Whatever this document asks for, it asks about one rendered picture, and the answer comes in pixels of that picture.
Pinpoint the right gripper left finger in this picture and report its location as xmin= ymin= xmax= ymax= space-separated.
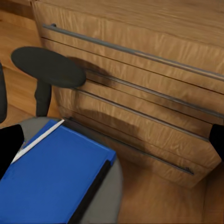
xmin=0 ymin=124 xmax=24 ymax=180

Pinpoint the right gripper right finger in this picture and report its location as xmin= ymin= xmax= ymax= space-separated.
xmin=209 ymin=124 xmax=224 ymax=162

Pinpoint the pen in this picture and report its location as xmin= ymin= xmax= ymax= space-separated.
xmin=11 ymin=119 xmax=65 ymax=164

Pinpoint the swivel chair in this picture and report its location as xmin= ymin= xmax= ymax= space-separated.
xmin=0 ymin=46 xmax=124 ymax=224

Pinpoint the folder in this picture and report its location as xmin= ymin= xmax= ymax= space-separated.
xmin=0 ymin=120 xmax=116 ymax=224

